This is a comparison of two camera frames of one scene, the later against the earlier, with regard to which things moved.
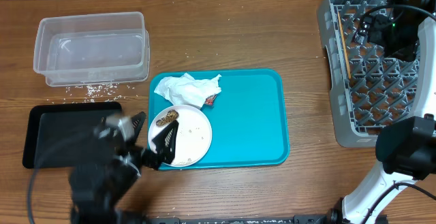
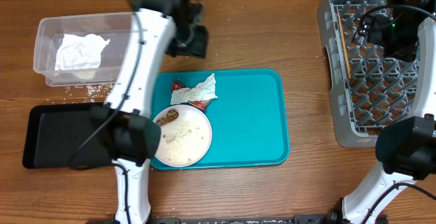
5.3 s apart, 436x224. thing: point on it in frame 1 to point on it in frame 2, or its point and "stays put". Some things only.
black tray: [57, 136] stays put
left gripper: [166, 152] to [197, 45]
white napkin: [184, 90] to [77, 51]
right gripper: [407, 51] stays put
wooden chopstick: [345, 45] stays put
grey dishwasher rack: [370, 88] stays put
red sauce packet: [209, 100] to [176, 84]
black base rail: [236, 219] stays put
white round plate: [193, 136] stays put
